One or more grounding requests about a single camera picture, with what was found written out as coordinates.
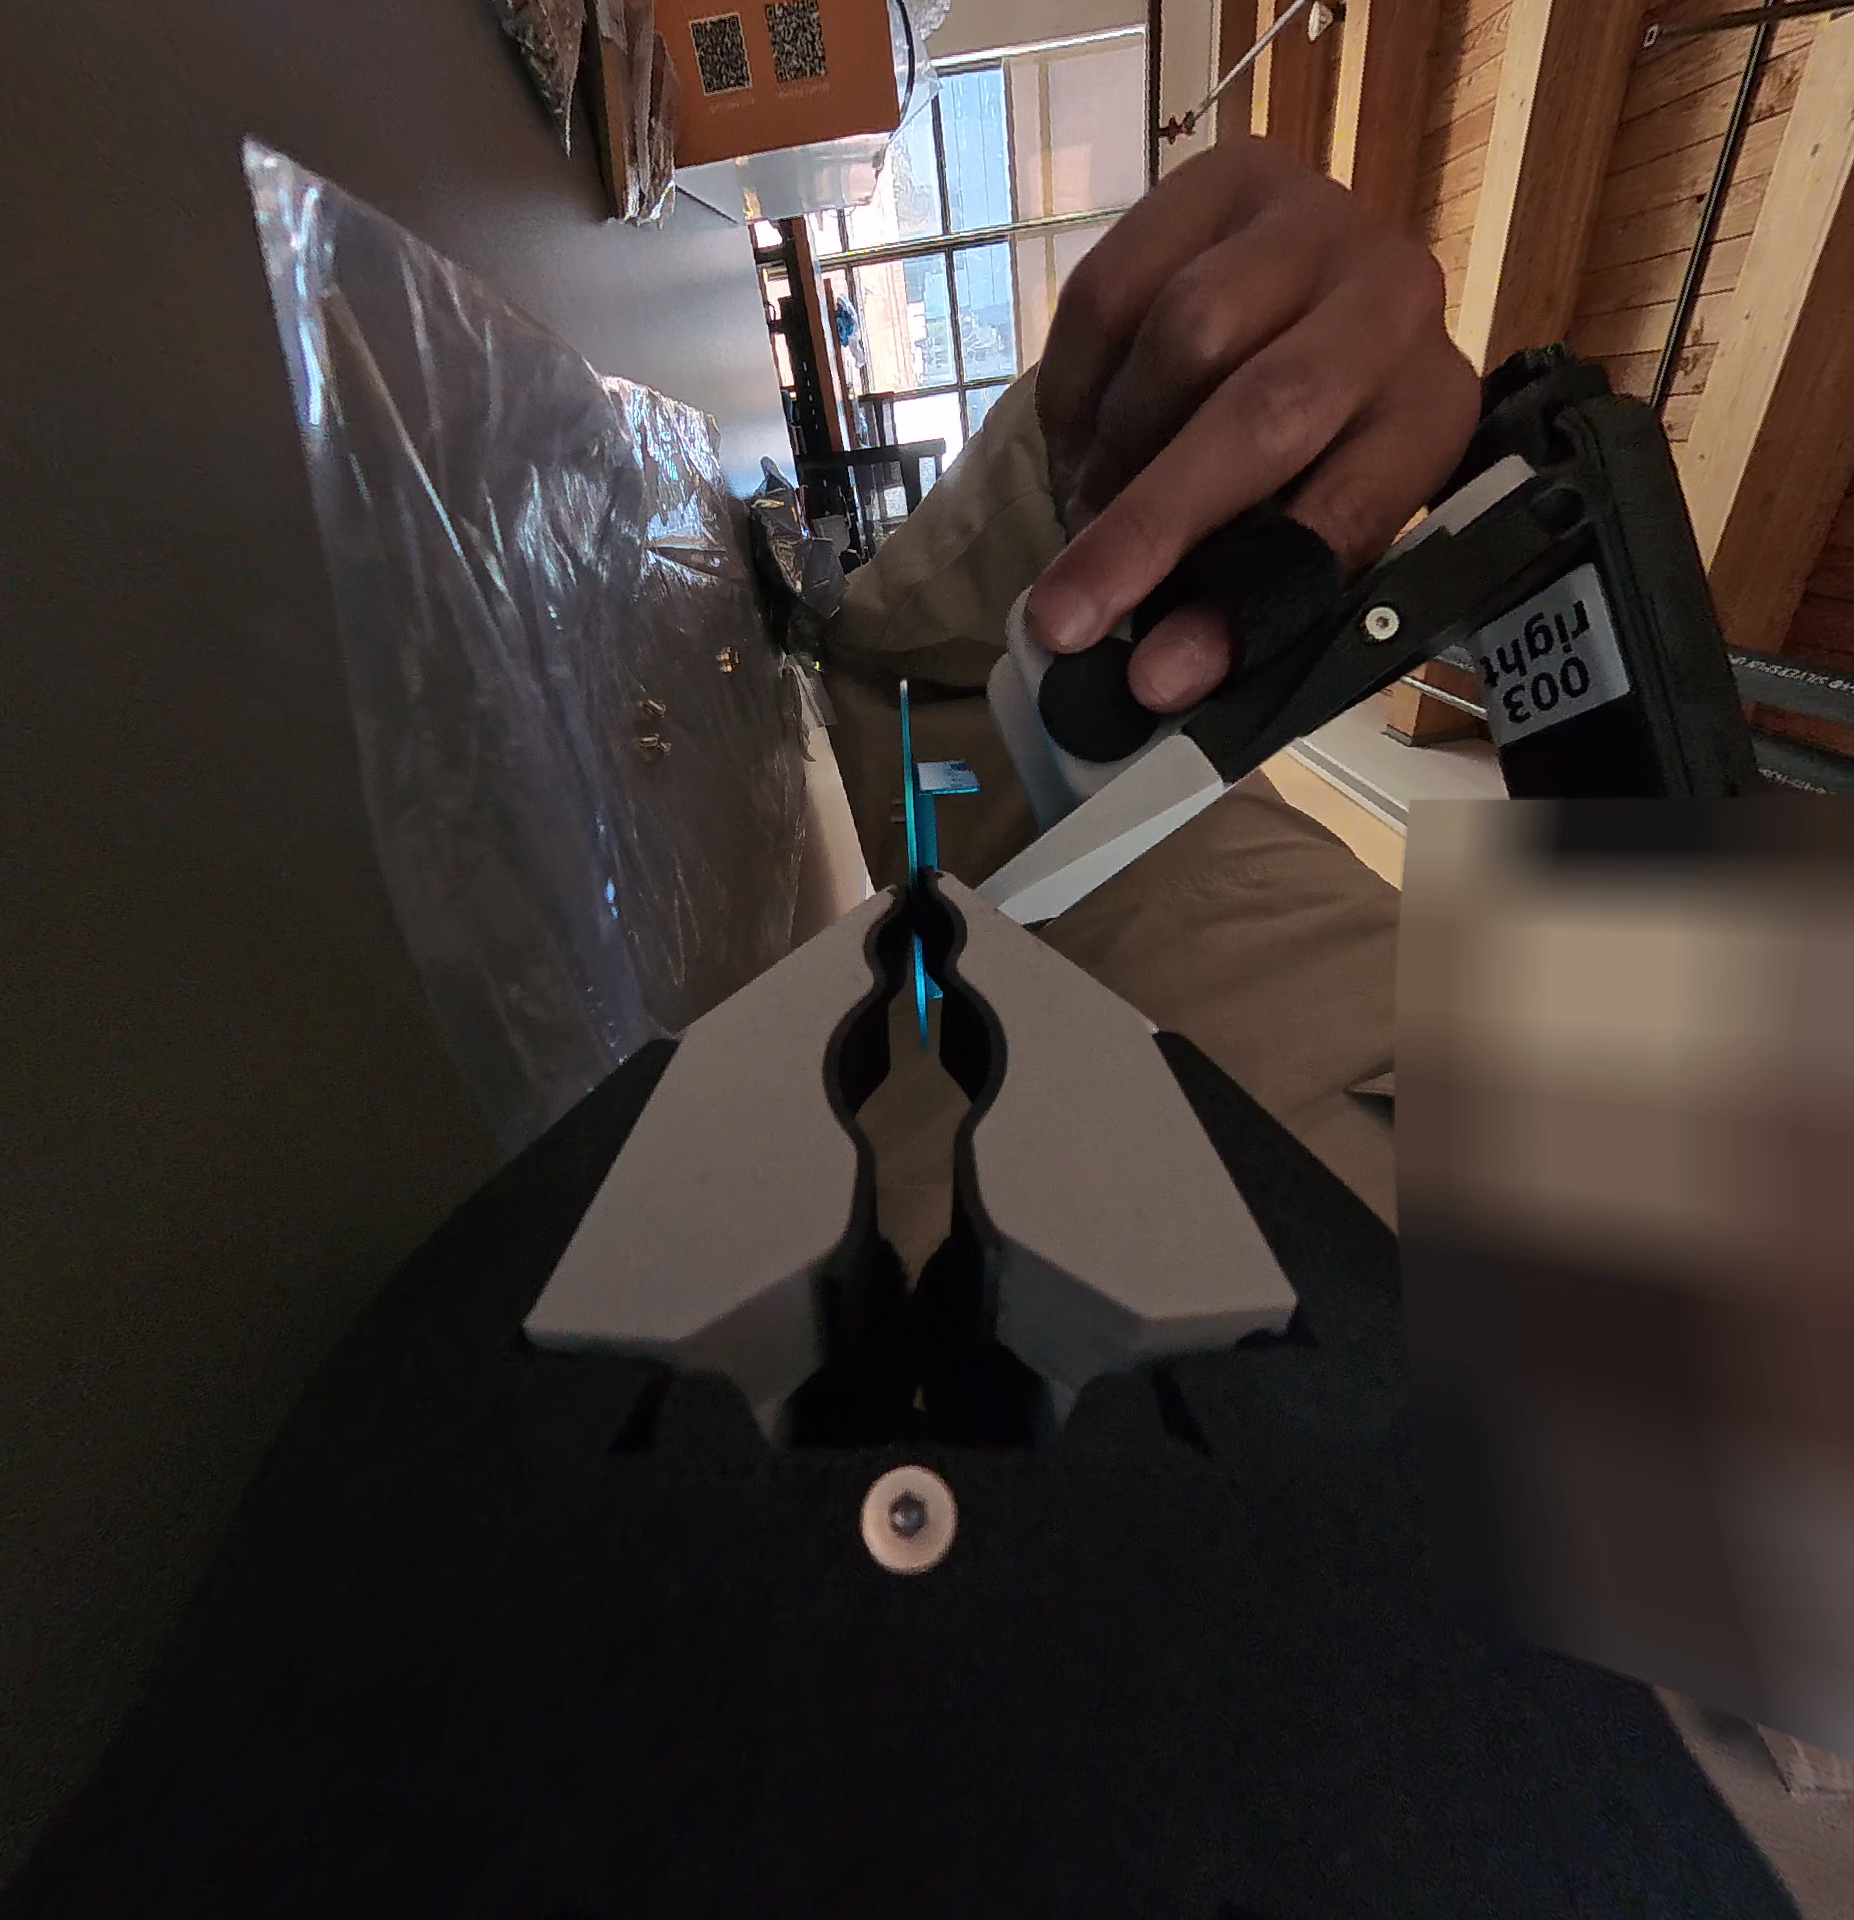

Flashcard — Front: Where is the pile of small hardware bags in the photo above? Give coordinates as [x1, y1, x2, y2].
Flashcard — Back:
[484, 0, 681, 228]

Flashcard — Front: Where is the clear plastic bag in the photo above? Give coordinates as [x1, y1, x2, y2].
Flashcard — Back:
[244, 140, 837, 1157]

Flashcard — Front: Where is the orange cardboard box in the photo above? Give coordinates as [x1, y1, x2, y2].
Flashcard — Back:
[648, 0, 929, 228]

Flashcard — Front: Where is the person's right hand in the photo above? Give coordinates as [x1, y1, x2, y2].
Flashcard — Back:
[1024, 140, 1483, 716]

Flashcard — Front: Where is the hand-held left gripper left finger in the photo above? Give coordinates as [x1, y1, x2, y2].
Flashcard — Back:
[523, 886, 887, 1419]

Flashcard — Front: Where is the crumpled dark plastic bag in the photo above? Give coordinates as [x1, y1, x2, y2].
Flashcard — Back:
[747, 456, 842, 663]

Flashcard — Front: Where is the black insulated pipe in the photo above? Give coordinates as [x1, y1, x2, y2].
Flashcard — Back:
[1725, 648, 1854, 711]

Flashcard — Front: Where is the grid pane window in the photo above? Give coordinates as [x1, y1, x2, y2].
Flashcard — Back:
[808, 30, 1155, 438]

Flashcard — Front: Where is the blue round metal plate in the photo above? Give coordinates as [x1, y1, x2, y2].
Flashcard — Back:
[893, 677, 940, 1043]

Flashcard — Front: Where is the black table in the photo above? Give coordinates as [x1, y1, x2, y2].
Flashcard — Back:
[822, 434, 952, 566]

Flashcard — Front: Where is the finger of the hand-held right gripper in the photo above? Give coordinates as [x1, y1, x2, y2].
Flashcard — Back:
[986, 747, 1231, 925]

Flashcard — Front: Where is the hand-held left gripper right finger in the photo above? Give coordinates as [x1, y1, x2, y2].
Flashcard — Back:
[928, 877, 1299, 1419]

